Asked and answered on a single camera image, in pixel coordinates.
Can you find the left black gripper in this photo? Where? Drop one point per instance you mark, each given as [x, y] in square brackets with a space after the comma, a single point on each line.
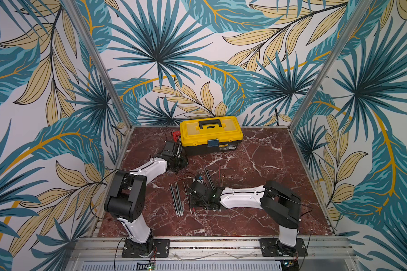
[185, 164]

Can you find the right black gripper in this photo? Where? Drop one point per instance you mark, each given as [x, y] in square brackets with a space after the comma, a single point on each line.
[196, 191]

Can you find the green pencil with eraser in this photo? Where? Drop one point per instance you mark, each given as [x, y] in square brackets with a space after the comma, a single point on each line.
[181, 202]

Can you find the dark blue printed pencil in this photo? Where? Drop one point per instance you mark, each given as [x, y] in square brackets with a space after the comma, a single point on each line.
[177, 187]

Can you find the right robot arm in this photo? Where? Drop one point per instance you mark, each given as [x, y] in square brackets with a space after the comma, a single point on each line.
[280, 203]

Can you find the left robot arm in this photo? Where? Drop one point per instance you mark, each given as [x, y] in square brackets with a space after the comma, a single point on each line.
[126, 196]

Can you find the red object behind toolbox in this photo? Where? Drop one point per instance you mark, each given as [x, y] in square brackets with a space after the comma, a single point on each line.
[176, 136]

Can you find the yellow black toolbox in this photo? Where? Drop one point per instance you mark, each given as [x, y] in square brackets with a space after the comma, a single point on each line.
[206, 136]

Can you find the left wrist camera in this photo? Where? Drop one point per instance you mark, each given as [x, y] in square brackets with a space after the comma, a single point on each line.
[171, 149]

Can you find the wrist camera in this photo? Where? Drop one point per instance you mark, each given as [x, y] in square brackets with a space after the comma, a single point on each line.
[200, 179]
[171, 149]

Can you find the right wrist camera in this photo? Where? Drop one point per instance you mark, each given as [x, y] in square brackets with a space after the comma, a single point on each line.
[200, 179]

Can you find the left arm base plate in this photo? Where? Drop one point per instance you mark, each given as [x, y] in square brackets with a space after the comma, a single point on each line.
[153, 247]

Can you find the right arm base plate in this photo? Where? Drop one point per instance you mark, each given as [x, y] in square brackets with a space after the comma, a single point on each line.
[272, 247]

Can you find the aluminium front rail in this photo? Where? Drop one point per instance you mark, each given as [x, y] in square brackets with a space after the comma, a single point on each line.
[202, 248]

